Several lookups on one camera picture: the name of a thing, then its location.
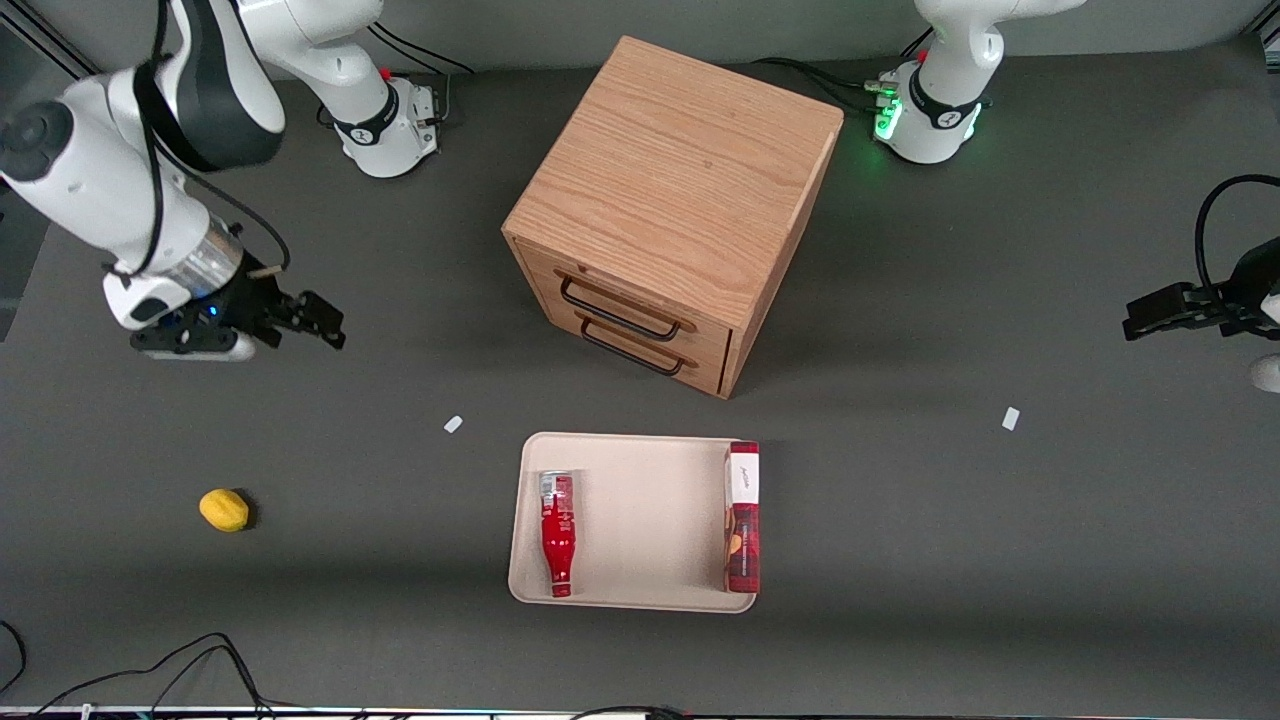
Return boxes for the red cookie box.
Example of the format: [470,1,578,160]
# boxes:
[721,440,762,596]

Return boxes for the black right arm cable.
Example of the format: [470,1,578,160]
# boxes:
[104,0,293,279]

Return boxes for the black metal drawer handle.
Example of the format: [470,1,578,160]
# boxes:
[559,274,685,343]
[579,317,693,379]

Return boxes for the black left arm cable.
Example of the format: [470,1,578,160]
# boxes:
[1194,174,1280,293]

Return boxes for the yellow lemon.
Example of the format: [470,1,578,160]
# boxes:
[198,487,252,534]

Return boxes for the black right base cable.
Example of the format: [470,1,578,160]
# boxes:
[366,22,474,123]

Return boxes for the black table edge cable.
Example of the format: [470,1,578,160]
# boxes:
[568,704,693,720]

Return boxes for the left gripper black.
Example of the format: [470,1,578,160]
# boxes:
[1122,237,1280,343]

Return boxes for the black looped floor cable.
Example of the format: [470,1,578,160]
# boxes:
[0,619,28,697]

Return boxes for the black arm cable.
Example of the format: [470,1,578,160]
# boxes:
[104,0,293,279]
[1194,174,1280,293]

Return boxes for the red coke bottle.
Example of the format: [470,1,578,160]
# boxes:
[539,469,579,600]

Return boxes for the black base cable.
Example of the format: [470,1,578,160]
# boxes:
[751,56,883,114]
[366,22,474,123]

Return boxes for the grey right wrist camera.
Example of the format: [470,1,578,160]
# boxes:
[129,329,258,364]

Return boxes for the beige plastic tray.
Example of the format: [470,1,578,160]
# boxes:
[507,431,762,614]

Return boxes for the black left base cable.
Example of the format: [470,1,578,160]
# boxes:
[751,56,883,114]

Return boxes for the wooden two-drawer cabinet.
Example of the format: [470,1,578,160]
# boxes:
[501,35,845,401]

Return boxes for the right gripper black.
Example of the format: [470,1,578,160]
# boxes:
[182,270,348,351]

